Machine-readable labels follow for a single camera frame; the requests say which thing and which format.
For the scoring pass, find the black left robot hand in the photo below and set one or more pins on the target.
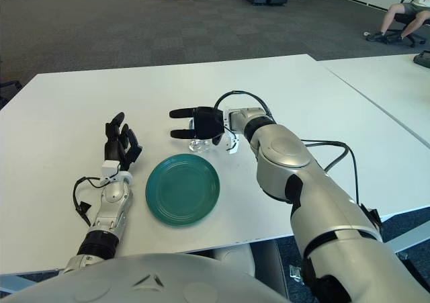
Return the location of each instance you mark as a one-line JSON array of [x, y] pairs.
[[112, 146]]

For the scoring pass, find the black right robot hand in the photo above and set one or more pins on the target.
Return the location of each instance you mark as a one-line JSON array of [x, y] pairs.
[[208, 125]]

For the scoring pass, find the clear plastic water bottle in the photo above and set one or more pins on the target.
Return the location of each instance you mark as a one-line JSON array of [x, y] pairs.
[[200, 146]]

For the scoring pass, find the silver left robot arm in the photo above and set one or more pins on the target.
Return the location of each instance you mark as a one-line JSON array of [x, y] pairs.
[[112, 195]]

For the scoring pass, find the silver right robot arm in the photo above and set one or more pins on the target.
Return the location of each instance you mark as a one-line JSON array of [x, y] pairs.
[[285, 152]]

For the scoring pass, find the green round plate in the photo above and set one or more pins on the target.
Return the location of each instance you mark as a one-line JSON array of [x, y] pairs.
[[183, 190]]

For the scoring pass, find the black office chair with armrest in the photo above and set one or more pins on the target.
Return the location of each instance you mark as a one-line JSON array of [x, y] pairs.
[[10, 84]]

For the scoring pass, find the grey robot torso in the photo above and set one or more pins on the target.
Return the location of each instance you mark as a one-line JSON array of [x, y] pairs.
[[134, 279]]

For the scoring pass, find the grey robot thigh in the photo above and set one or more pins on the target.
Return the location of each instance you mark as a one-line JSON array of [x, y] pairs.
[[242, 259]]

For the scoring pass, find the clear plastic piece on floor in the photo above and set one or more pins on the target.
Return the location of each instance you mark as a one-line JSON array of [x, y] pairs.
[[297, 272]]

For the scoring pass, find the seated person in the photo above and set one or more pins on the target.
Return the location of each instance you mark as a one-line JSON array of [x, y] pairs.
[[391, 14]]

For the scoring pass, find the seated person's black chair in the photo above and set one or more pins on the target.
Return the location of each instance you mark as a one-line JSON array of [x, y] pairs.
[[403, 18]]

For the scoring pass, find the black device on neighbouring table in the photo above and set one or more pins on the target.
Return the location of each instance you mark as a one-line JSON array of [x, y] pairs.
[[423, 58]]

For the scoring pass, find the white table leg frame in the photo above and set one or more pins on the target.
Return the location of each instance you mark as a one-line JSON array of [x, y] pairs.
[[413, 239], [20, 277]]

